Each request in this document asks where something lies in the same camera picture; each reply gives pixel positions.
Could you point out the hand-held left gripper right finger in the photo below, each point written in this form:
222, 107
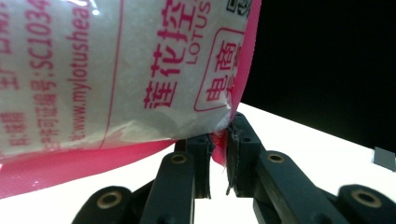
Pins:
244, 155

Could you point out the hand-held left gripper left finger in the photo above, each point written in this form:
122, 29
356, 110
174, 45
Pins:
199, 165

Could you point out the pink printed plastic powder bag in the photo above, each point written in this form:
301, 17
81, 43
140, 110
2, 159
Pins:
118, 81

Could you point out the grey box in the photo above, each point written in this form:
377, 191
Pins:
384, 158

